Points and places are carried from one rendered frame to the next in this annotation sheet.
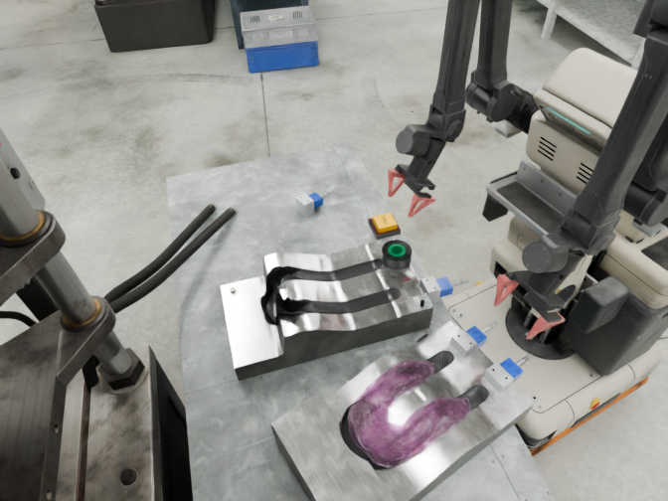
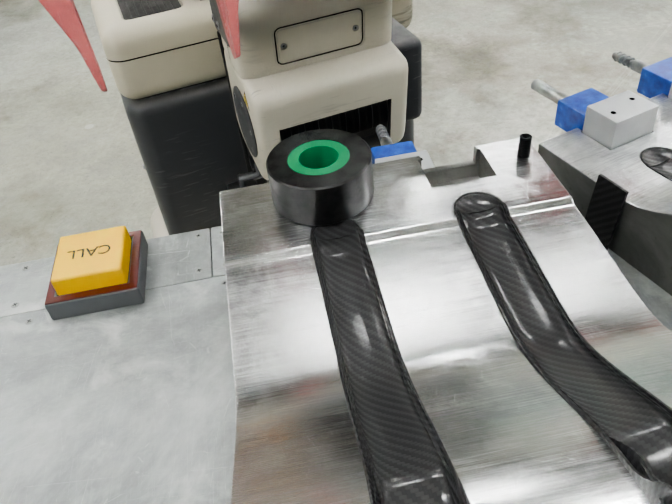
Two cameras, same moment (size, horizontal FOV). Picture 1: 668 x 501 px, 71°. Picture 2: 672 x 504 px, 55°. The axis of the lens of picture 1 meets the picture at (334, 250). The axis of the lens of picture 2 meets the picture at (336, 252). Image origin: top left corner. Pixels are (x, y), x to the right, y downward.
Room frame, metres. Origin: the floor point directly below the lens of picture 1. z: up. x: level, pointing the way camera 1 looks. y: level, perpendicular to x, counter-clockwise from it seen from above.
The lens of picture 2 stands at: (0.79, 0.24, 1.20)
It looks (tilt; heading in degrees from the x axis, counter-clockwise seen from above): 42 degrees down; 279
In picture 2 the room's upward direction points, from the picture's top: 7 degrees counter-clockwise
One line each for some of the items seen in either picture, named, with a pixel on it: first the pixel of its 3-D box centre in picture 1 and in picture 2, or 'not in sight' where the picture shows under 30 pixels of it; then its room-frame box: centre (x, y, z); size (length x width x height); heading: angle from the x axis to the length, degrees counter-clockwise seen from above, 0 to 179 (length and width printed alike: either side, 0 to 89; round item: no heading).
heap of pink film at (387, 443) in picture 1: (407, 406); not in sight; (0.44, -0.14, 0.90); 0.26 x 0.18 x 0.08; 122
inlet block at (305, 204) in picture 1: (316, 199); not in sight; (1.20, 0.05, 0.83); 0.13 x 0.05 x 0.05; 126
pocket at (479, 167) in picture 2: (414, 292); (454, 183); (0.75, -0.20, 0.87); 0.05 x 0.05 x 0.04; 15
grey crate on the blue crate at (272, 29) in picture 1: (278, 27); not in sight; (4.08, 0.37, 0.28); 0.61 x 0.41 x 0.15; 97
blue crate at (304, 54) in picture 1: (280, 47); not in sight; (4.08, 0.37, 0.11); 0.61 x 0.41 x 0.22; 97
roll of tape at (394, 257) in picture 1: (396, 254); (320, 175); (0.86, -0.17, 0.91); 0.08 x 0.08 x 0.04
